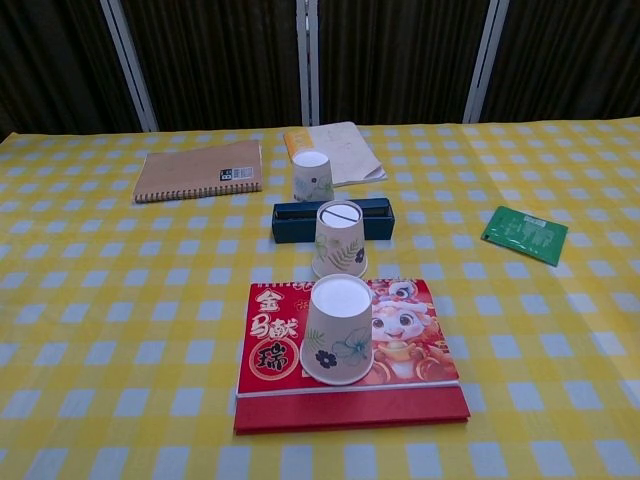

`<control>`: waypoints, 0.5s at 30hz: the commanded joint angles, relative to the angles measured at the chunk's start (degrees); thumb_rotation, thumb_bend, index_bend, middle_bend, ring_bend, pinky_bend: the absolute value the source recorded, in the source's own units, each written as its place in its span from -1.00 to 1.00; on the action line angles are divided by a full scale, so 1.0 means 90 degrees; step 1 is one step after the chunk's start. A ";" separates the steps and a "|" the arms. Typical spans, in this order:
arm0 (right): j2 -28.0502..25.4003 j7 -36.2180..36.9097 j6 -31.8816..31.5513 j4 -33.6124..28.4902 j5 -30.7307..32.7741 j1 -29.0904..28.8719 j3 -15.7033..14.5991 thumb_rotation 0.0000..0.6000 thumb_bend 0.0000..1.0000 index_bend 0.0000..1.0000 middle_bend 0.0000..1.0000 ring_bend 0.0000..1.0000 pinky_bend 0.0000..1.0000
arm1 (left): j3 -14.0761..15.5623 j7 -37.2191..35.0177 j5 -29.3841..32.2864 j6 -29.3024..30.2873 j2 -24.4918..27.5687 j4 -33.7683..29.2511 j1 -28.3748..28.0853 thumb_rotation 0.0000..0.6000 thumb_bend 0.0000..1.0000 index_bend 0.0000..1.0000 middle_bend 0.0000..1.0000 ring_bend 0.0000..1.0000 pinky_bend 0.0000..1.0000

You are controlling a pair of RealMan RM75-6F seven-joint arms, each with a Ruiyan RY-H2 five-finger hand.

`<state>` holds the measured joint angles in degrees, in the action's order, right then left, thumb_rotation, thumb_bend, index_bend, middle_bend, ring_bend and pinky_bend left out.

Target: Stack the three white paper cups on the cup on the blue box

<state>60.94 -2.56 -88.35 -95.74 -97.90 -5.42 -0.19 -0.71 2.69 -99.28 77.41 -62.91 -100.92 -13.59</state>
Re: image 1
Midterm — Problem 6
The white floral paper cup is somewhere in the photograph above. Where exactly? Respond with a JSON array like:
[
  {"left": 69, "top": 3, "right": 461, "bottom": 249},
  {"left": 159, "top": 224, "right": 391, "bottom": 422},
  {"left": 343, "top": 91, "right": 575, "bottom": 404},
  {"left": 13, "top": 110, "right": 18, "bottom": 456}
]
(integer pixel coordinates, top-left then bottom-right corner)
[
  {"left": 291, "top": 149, "right": 335, "bottom": 203},
  {"left": 299, "top": 273, "right": 375, "bottom": 386}
]

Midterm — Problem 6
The floral paper cup lined bottom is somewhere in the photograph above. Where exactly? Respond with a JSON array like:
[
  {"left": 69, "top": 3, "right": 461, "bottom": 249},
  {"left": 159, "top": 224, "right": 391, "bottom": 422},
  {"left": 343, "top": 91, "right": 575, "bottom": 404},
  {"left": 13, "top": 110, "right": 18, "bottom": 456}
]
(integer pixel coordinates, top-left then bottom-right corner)
[{"left": 311, "top": 199, "right": 369, "bottom": 279}]

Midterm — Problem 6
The red desk calendar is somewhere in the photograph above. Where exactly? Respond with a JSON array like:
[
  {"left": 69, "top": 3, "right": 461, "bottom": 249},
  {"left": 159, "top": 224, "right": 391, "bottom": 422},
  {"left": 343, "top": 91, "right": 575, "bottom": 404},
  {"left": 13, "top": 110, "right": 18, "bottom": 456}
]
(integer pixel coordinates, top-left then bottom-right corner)
[{"left": 233, "top": 278, "right": 472, "bottom": 435}]

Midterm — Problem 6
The dark blue long box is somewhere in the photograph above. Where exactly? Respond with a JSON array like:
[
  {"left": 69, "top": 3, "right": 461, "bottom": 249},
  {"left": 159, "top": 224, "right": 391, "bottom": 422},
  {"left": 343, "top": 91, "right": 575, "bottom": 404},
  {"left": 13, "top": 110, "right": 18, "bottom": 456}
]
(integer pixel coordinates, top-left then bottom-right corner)
[{"left": 272, "top": 196, "right": 394, "bottom": 245}]

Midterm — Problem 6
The yellow and white booklet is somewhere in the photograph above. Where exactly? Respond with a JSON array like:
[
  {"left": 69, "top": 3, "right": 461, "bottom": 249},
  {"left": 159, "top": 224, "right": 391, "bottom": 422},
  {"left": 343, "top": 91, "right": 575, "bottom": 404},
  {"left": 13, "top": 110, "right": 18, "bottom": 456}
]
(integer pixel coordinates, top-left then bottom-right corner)
[{"left": 283, "top": 120, "right": 389, "bottom": 189}]

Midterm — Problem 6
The brown spiral notebook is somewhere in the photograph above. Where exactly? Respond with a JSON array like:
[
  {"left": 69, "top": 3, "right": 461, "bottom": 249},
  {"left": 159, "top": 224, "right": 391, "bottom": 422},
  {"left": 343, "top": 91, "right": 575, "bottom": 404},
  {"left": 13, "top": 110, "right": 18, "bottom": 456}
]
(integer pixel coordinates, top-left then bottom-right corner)
[{"left": 131, "top": 139, "right": 265, "bottom": 205}]

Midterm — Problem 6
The dark ribbed screen panel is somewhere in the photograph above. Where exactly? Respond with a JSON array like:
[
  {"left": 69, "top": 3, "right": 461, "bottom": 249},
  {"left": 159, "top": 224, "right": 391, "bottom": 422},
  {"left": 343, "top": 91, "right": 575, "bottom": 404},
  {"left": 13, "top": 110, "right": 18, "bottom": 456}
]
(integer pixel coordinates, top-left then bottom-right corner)
[
  {"left": 0, "top": 0, "right": 146, "bottom": 139},
  {"left": 122, "top": 0, "right": 304, "bottom": 132},
  {"left": 317, "top": 0, "right": 489, "bottom": 126},
  {"left": 482, "top": 0, "right": 640, "bottom": 124}
]

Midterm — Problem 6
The green foil packet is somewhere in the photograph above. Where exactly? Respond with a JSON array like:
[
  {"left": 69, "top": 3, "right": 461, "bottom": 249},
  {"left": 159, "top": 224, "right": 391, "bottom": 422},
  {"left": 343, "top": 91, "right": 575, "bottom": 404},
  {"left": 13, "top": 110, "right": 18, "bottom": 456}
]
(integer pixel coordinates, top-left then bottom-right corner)
[{"left": 480, "top": 205, "right": 569, "bottom": 268}]

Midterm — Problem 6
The yellow checkered tablecloth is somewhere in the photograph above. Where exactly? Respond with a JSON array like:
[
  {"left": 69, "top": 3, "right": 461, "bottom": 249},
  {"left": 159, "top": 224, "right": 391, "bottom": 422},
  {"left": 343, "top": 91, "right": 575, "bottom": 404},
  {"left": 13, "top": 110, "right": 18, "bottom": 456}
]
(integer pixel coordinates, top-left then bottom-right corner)
[{"left": 0, "top": 118, "right": 640, "bottom": 480}]

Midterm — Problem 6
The white screen frame post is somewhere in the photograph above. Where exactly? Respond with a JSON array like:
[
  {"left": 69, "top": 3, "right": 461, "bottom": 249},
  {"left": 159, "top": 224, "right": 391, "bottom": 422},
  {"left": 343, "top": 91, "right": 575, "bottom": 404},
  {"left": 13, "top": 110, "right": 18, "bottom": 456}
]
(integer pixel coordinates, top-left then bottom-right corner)
[
  {"left": 462, "top": 0, "right": 511, "bottom": 124},
  {"left": 98, "top": 0, "right": 160, "bottom": 134},
  {"left": 294, "top": 0, "right": 321, "bottom": 126}
]

